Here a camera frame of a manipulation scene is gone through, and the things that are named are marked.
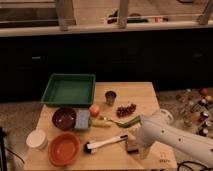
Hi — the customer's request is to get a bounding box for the white handled brush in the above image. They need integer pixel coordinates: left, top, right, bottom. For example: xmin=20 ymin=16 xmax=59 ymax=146
xmin=83 ymin=135 xmax=128 ymax=154

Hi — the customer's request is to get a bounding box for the small metal cup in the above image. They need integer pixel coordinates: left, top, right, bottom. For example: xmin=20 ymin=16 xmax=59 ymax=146
xmin=105 ymin=91 xmax=117 ymax=106

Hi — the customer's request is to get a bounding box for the blue grey sponge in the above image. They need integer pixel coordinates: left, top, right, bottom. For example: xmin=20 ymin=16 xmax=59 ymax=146
xmin=75 ymin=110 xmax=90 ymax=130

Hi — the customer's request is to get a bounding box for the dark grape bunch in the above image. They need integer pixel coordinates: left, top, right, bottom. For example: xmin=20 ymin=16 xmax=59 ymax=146
xmin=116 ymin=104 xmax=136 ymax=118

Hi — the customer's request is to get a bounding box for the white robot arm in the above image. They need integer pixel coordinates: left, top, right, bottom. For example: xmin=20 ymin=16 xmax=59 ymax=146
xmin=137 ymin=109 xmax=213 ymax=166

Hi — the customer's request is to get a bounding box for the orange plastic bowl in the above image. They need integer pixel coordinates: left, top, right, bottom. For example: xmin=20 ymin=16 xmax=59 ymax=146
xmin=48 ymin=132 xmax=80 ymax=167

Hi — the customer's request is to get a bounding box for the green plastic tray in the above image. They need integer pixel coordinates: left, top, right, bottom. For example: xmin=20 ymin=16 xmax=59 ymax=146
xmin=41 ymin=74 xmax=96 ymax=108

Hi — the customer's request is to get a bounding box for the green pepper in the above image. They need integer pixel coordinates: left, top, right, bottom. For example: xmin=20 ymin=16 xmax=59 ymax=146
xmin=116 ymin=116 xmax=140 ymax=128

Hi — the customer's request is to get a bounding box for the red apple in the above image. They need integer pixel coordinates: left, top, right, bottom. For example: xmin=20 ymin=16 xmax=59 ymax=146
xmin=89 ymin=104 xmax=100 ymax=117

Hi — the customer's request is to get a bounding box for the dark brown bowl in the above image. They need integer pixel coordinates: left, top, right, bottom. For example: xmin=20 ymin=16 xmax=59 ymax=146
xmin=52 ymin=108 xmax=76 ymax=131

